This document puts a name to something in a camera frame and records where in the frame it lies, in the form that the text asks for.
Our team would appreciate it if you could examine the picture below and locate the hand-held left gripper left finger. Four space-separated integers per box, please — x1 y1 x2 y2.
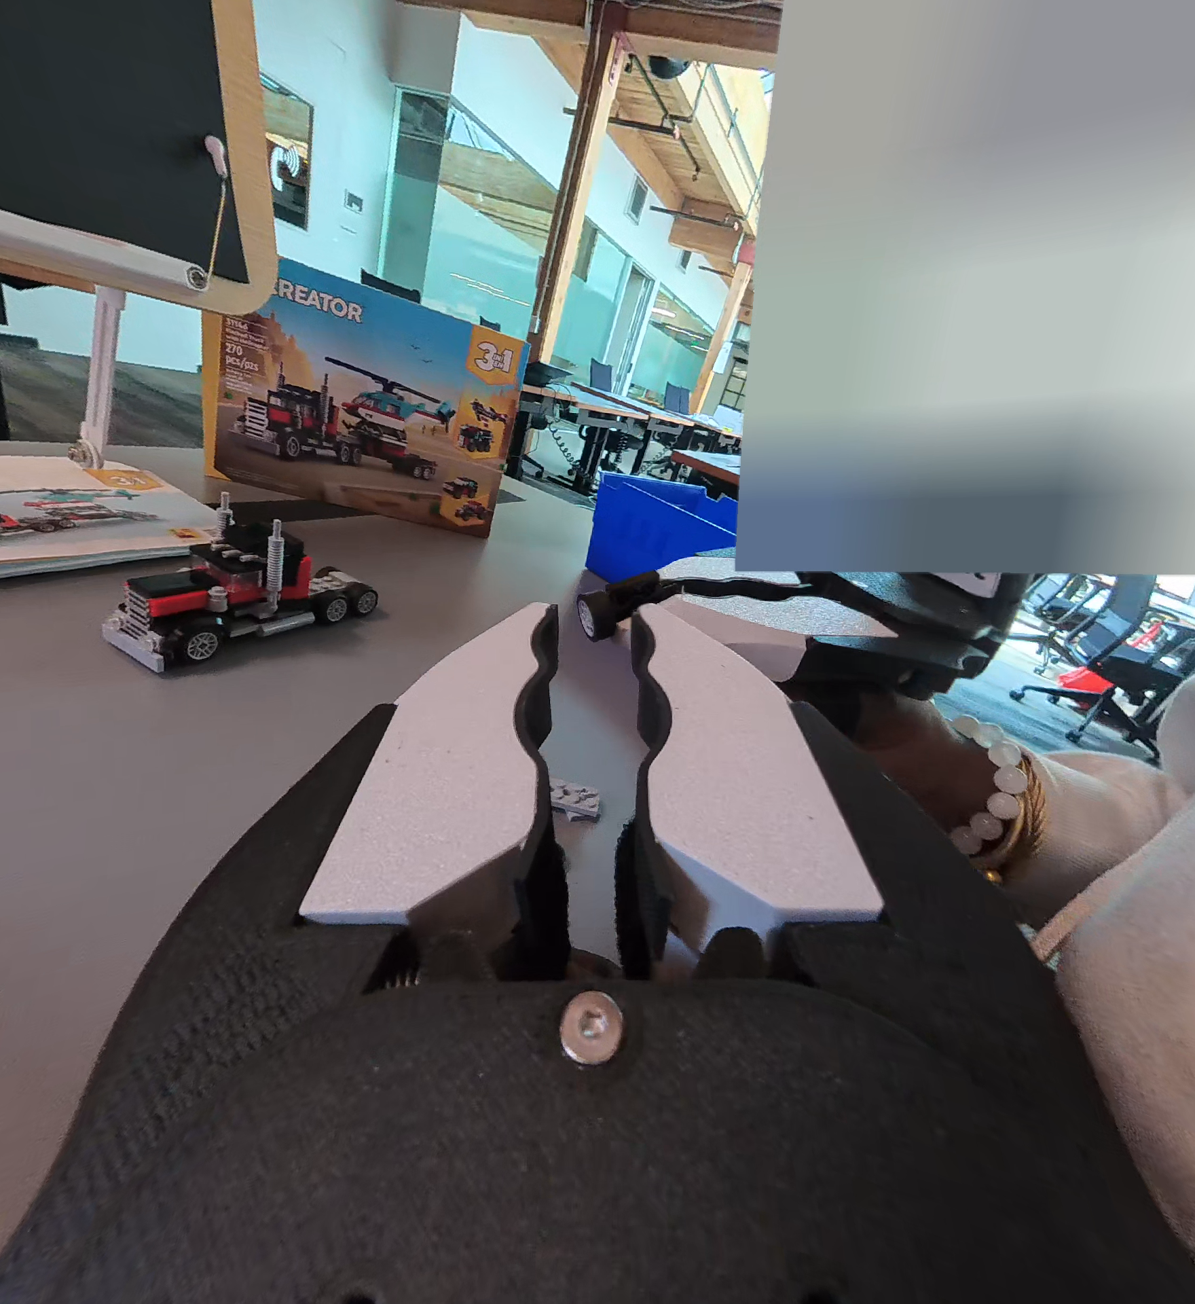
298 601 571 982

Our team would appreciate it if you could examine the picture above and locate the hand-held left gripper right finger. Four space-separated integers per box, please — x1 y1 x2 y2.
612 602 885 982

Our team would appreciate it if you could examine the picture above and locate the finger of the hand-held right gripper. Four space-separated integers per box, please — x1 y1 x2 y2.
657 594 899 684
649 548 813 604

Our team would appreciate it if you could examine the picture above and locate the black toy wheel piece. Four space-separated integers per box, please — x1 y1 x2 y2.
575 572 662 645

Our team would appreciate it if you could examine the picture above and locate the person's right forearm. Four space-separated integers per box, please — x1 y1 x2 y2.
1005 644 1195 1286

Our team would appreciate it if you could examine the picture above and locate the person's right hand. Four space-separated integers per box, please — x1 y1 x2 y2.
784 676 977 828

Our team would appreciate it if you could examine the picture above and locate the blue plastic bin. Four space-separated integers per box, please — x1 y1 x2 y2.
585 471 740 584

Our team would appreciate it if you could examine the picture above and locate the row of office desks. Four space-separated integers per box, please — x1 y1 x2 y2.
516 359 744 496

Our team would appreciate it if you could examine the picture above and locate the black office chair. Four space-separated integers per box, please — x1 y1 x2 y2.
1011 575 1195 766

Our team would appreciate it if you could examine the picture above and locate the gold bangle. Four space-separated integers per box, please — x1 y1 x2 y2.
973 751 1050 886

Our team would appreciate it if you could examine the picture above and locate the red black toy brick truck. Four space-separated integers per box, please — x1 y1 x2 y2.
101 492 382 674

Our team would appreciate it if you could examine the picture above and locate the toy brick set box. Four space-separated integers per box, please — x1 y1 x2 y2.
201 256 531 540

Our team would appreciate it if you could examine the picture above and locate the instruction booklet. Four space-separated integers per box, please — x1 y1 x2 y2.
0 452 225 589

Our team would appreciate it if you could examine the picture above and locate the white board stand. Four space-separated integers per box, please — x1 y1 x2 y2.
68 285 130 471

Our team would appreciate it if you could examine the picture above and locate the wood framed chalkboard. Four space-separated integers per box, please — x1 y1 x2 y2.
0 0 282 315

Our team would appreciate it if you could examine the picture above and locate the white bead bracelet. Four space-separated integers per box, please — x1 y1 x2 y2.
949 713 1030 857

